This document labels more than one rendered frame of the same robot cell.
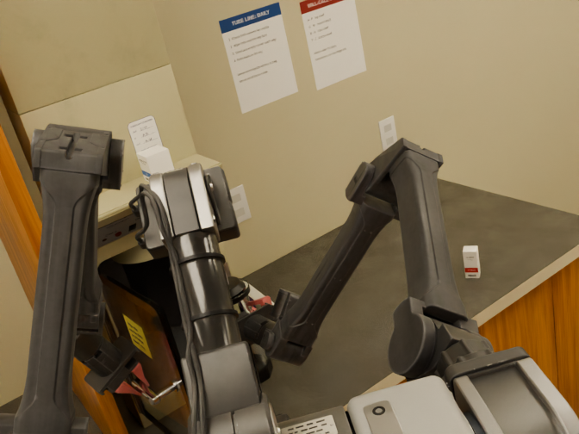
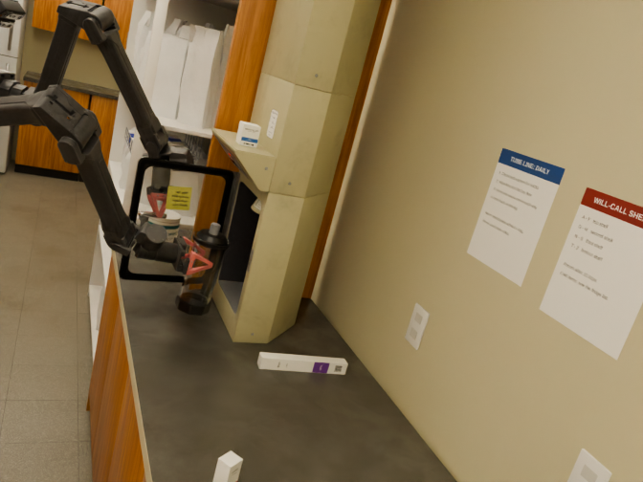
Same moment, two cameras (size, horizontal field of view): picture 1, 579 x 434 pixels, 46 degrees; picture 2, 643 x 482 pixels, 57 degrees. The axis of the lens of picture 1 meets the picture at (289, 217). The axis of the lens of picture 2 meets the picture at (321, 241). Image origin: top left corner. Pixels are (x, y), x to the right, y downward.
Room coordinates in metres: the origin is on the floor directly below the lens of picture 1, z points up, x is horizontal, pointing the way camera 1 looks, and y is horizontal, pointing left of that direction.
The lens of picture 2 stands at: (1.69, -1.41, 1.76)
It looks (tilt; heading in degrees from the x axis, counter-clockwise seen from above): 16 degrees down; 93
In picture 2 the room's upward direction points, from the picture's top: 15 degrees clockwise
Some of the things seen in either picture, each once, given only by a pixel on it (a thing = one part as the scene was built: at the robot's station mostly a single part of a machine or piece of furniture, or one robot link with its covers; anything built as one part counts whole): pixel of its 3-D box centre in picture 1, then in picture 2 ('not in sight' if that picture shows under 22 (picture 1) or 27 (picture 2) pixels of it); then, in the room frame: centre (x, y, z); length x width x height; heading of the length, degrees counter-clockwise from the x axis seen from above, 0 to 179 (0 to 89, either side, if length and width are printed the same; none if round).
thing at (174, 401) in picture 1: (150, 368); (177, 224); (1.13, 0.34, 1.19); 0.30 x 0.01 x 0.40; 35
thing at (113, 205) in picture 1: (148, 207); (238, 158); (1.30, 0.28, 1.46); 0.32 x 0.12 x 0.10; 119
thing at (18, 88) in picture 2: not in sight; (12, 94); (0.54, 0.34, 1.45); 0.09 x 0.08 x 0.12; 93
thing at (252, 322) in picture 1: (259, 330); (168, 252); (1.20, 0.12, 1.18); 0.10 x 0.07 x 0.07; 122
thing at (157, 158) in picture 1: (156, 164); (248, 134); (1.32, 0.24, 1.54); 0.05 x 0.05 x 0.06; 29
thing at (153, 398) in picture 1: (153, 387); not in sight; (1.06, 0.32, 1.20); 0.10 x 0.05 x 0.03; 35
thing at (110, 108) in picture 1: (134, 241); (284, 209); (1.45, 0.36, 1.32); 0.32 x 0.25 x 0.77; 119
